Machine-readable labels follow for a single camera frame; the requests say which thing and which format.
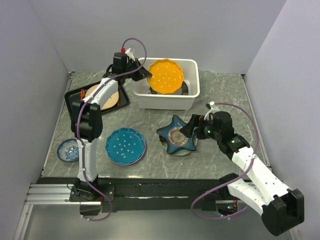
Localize blue polka dot plate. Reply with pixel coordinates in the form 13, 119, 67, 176
105, 127, 146, 166

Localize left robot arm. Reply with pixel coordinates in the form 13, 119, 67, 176
70, 48, 151, 201

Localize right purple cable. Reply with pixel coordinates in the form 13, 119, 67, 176
191, 101, 260, 221

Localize beige bird plate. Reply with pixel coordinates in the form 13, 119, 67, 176
85, 84, 120, 111

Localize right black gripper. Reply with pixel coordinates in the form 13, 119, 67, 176
179, 113, 222, 142

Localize purple cable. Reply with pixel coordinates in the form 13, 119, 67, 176
191, 101, 260, 221
76, 37, 148, 223

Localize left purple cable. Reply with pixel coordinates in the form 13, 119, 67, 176
76, 37, 148, 223

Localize white plastic bin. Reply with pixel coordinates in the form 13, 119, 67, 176
133, 57, 200, 111

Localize yellow polka dot plate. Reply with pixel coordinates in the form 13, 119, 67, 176
147, 58, 185, 94

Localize black plastic tray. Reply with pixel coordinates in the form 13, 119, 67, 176
64, 81, 130, 120

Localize blue white patterned bowl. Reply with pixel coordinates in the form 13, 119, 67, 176
57, 138, 79, 163

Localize blue star shaped dish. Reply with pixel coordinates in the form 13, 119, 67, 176
156, 114, 198, 155

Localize purple plastic plate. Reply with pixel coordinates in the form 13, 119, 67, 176
109, 151, 145, 166

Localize orange plastic fork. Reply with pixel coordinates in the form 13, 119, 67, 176
80, 89, 86, 101

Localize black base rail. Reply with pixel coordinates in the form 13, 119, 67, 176
69, 173, 237, 216

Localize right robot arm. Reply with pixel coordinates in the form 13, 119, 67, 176
180, 111, 305, 236

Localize brown rimmed beige plate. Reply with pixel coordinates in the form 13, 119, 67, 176
148, 81, 189, 96

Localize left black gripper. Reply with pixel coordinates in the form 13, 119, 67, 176
123, 58, 153, 82

